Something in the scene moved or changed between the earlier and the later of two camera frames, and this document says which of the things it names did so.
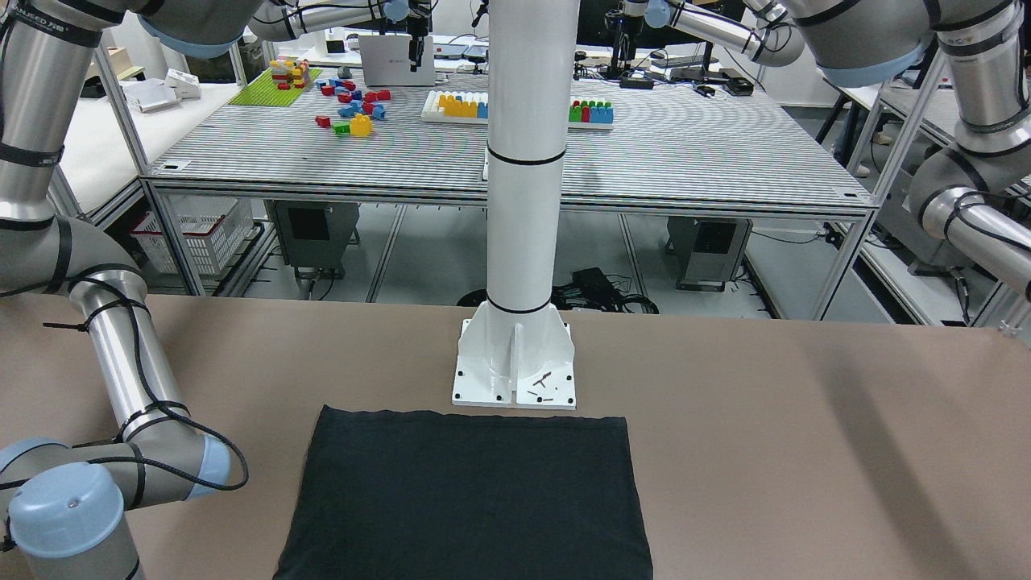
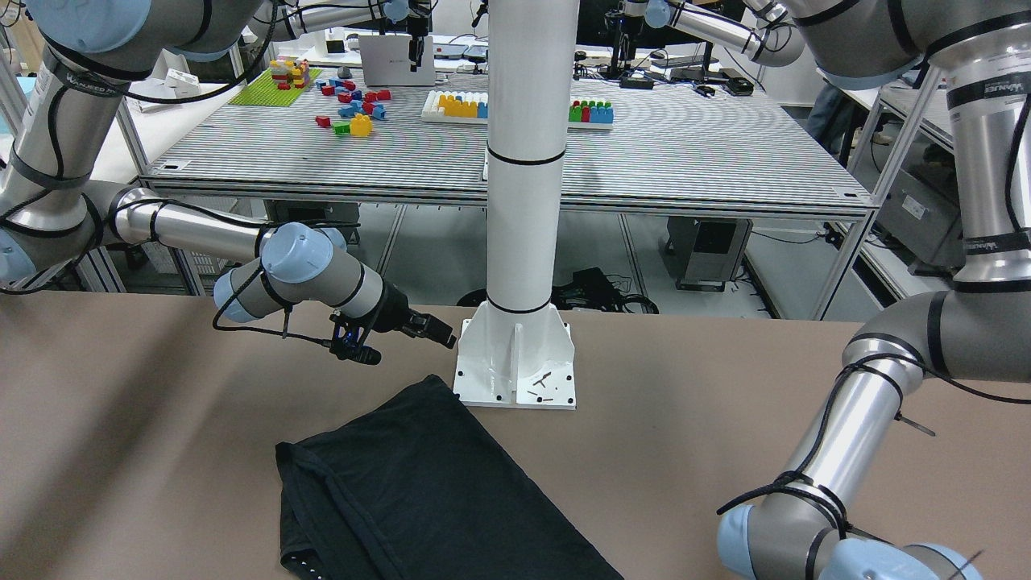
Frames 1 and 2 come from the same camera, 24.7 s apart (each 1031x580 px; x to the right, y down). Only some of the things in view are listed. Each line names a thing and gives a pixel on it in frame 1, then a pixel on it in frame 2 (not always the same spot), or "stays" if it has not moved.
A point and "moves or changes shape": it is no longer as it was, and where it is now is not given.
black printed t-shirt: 430,495 moves or changes shape
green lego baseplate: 262,91 stays
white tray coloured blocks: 473,107 stays
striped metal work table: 635,142 stays
